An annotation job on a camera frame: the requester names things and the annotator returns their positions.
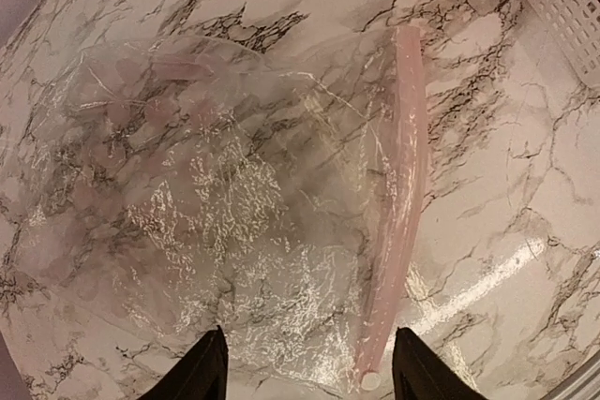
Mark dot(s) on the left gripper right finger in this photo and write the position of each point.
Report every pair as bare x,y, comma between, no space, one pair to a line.
420,374

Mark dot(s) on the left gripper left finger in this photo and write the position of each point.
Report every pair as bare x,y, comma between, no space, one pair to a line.
201,373

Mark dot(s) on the clear zip top bag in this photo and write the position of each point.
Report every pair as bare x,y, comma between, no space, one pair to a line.
184,184

